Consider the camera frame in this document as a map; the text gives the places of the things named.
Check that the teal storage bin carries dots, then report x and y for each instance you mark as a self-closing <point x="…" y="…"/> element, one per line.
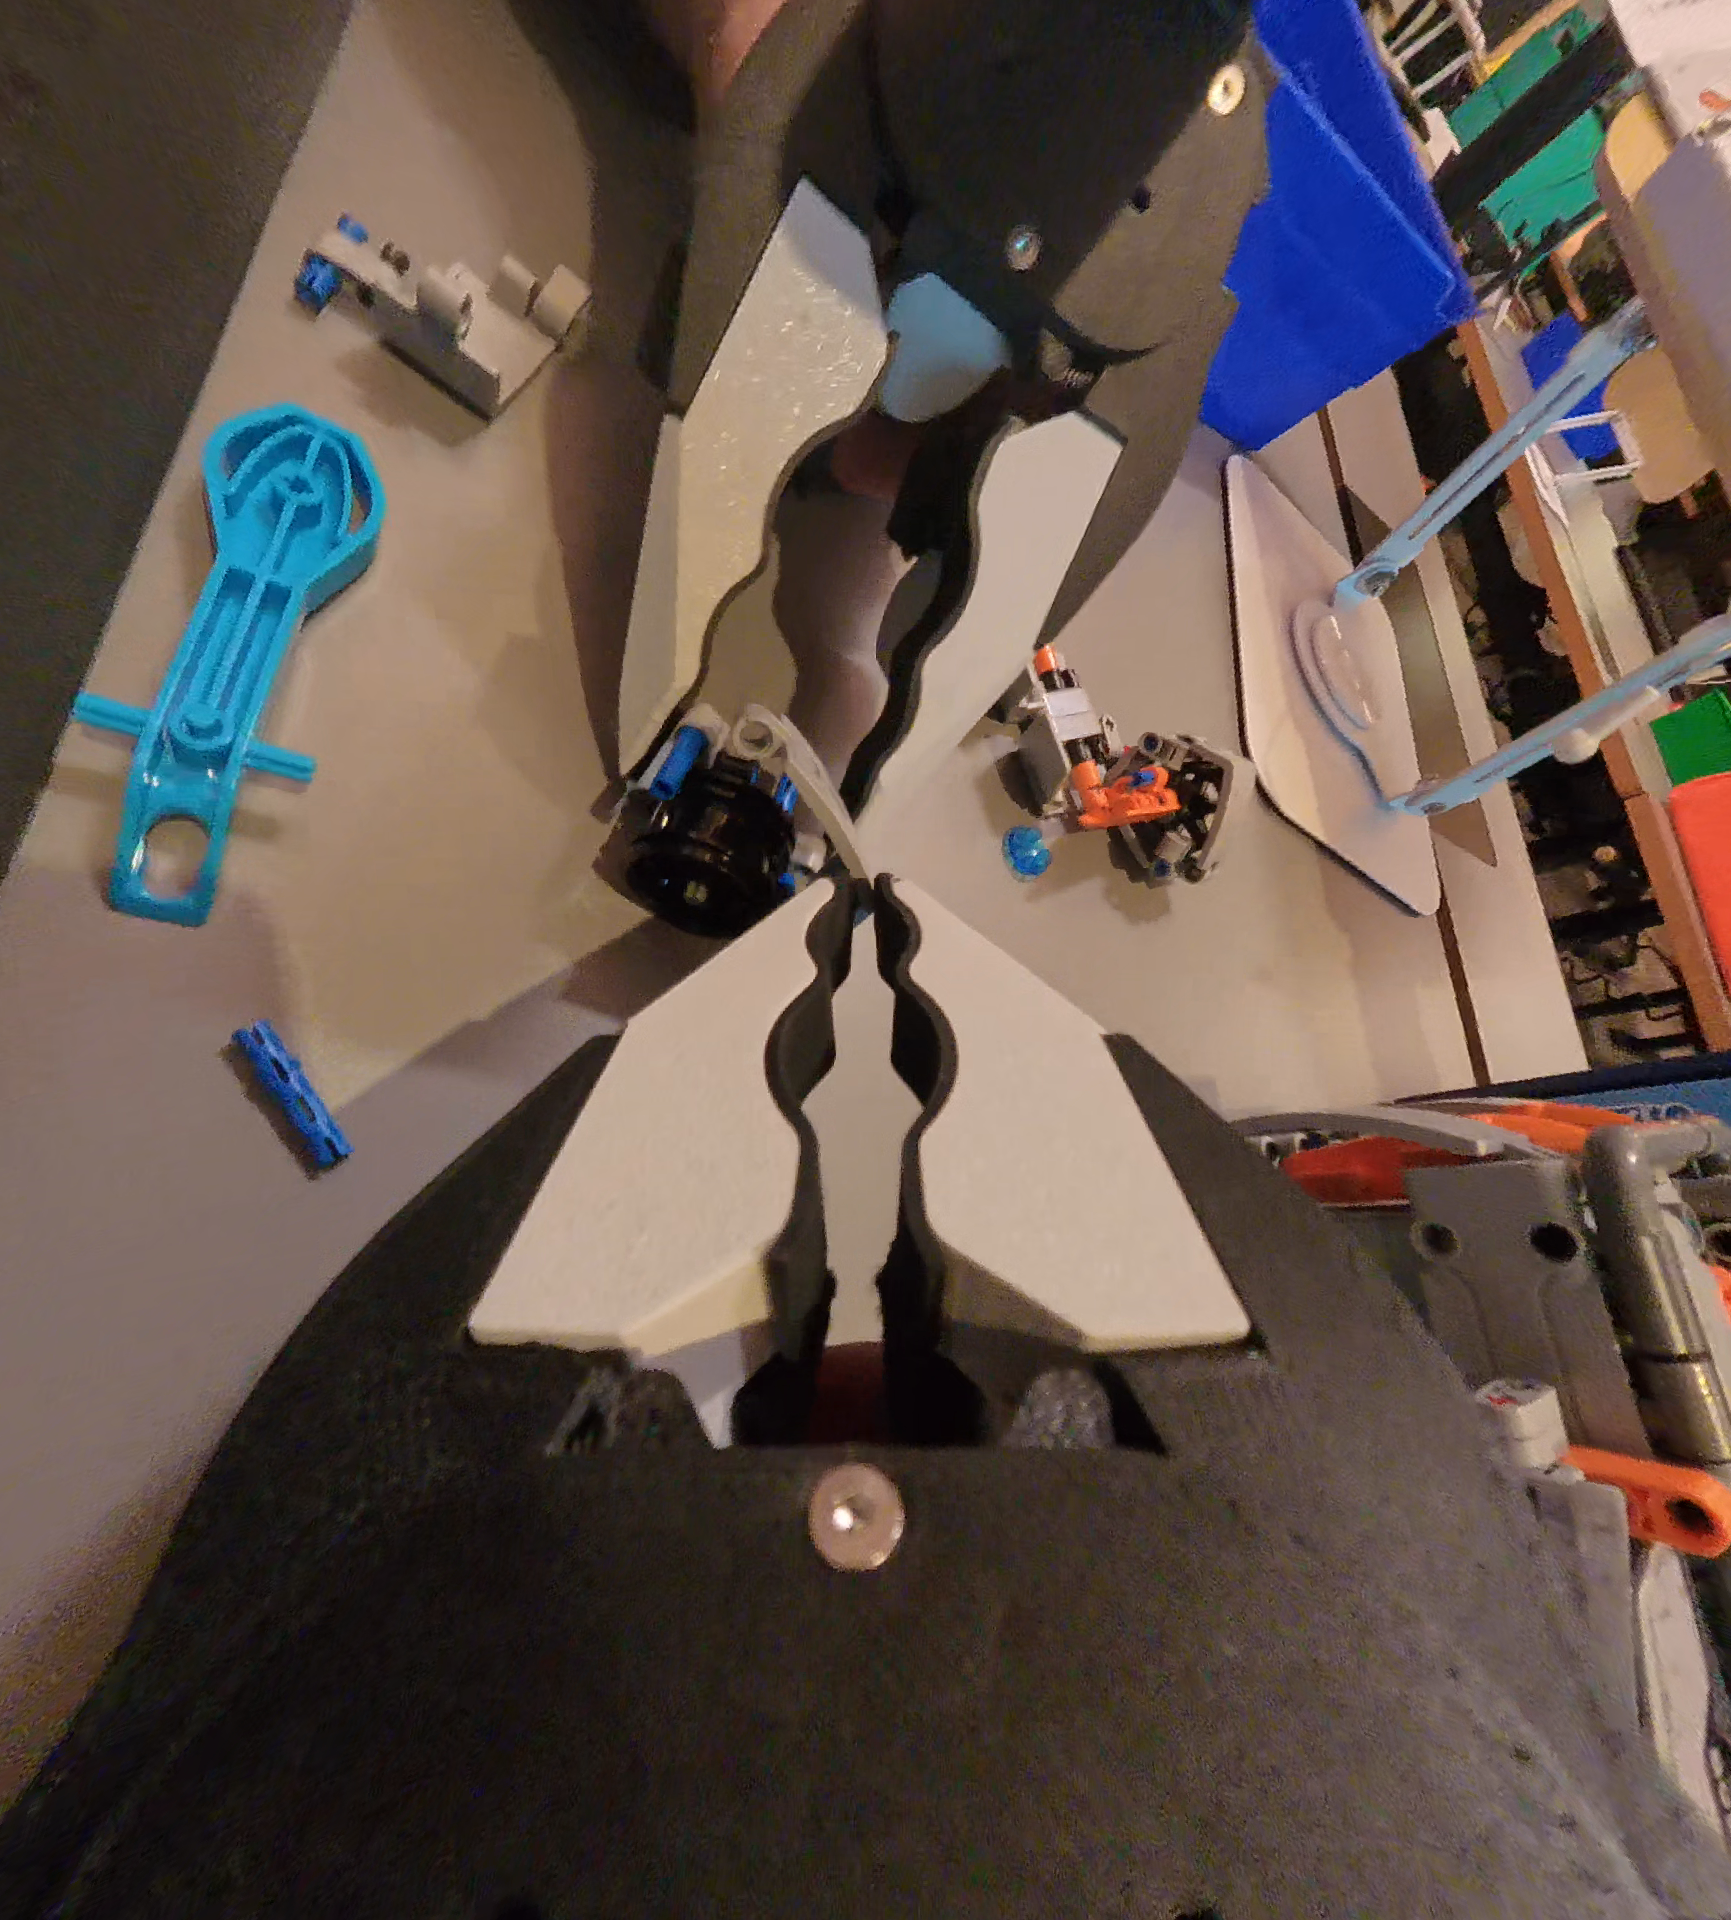
<point x="1549" y="150"/>

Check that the light blue paddle piece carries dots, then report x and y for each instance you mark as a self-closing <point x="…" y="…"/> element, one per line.
<point x="190" y="750"/>

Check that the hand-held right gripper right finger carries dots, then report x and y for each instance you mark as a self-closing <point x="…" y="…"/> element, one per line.
<point x="1061" y="1170"/>

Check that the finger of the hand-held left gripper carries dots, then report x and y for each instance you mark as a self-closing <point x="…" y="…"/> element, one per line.
<point x="1031" y="557"/>
<point x="700" y="540"/>

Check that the small grey orange brick assembly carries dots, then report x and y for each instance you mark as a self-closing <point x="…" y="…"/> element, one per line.
<point x="1135" y="786"/>

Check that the grey axle connector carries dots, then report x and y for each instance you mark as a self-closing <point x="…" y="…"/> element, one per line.
<point x="776" y="737"/>

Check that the black dimpled foam mat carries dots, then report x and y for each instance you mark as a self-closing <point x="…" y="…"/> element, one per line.
<point x="26" y="361"/>

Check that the person's left hand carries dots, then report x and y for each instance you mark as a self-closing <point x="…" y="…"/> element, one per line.
<point x="730" y="36"/>

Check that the blue connector pin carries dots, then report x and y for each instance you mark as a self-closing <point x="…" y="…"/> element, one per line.
<point x="290" y="1092"/>

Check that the large grey tracked brick vehicle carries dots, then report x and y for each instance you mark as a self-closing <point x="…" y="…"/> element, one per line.
<point x="1585" y="1321"/>

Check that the blue transparent round stud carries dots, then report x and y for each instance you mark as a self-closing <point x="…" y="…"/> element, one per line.
<point x="1027" y="853"/>

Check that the blue storage bin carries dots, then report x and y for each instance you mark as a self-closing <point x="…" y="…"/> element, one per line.
<point x="1345" y="211"/>

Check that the grey bracket brick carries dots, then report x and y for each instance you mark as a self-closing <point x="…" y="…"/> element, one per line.
<point x="476" y="325"/>

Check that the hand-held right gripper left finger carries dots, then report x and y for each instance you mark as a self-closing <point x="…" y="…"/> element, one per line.
<point x="656" y="1170"/>

